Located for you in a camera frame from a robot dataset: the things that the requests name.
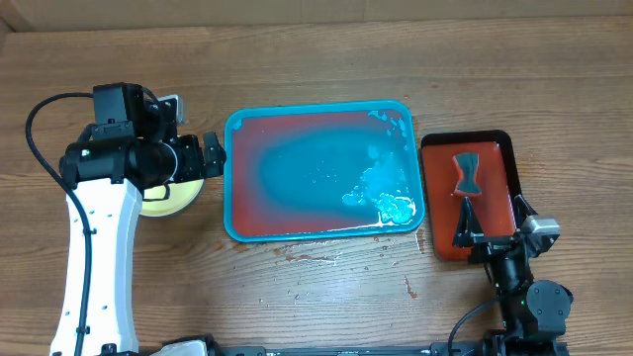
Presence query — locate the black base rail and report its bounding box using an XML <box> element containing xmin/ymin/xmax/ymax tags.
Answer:
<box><xmin>157</xmin><ymin>340</ymin><xmax>570</xmax><ymax>356</ymax></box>

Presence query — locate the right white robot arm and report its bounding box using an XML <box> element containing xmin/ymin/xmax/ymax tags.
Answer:
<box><xmin>446</xmin><ymin>195</ymin><xmax>574</xmax><ymax>355</ymax></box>

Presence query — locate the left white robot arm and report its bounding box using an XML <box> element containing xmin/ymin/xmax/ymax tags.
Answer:
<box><xmin>49</xmin><ymin>83</ymin><xmax>226</xmax><ymax>355</ymax></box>

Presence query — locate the teal serving tray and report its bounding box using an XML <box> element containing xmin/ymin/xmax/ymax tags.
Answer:
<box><xmin>224</xmin><ymin>100</ymin><xmax>425</xmax><ymax>242</ymax></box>

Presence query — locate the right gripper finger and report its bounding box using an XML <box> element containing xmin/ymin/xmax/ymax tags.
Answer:
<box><xmin>452</xmin><ymin>197</ymin><xmax>484</xmax><ymax>247</ymax></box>
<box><xmin>512</xmin><ymin>194</ymin><xmax>536</xmax><ymax>227</ymax></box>

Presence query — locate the yellow-green plate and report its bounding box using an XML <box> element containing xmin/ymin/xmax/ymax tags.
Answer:
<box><xmin>140</xmin><ymin>179</ymin><xmax>204</xmax><ymax>218</ymax></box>

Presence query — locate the black tray with red water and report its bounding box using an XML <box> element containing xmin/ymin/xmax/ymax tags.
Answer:
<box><xmin>419</xmin><ymin>130</ymin><xmax>521</xmax><ymax>261</ymax></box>

